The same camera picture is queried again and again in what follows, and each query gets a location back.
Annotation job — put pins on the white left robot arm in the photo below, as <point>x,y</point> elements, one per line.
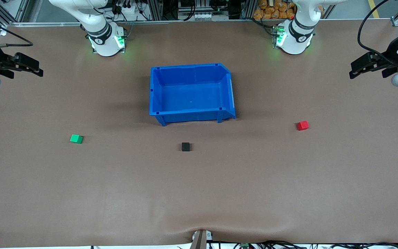
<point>297,39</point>

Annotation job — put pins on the green cube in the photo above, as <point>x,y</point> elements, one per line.
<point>76,138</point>

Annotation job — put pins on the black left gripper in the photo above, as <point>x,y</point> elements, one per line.
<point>390,55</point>

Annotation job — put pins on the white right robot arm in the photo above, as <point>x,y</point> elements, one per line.
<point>104,39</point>

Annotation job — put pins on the red cube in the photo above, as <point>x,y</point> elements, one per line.
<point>302,125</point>

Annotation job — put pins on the orange snack bag pile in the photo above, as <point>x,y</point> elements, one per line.
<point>275,9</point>

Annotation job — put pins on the blue plastic storage bin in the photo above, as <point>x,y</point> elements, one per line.
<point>192,97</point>

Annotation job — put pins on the white power strip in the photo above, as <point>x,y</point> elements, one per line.
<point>203,16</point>

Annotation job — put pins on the small green connector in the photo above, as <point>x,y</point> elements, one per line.
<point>244,246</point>

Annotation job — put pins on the black cube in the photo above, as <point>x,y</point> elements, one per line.
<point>185,146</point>

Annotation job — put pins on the brown table mat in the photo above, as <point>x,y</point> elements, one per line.
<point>199,186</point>

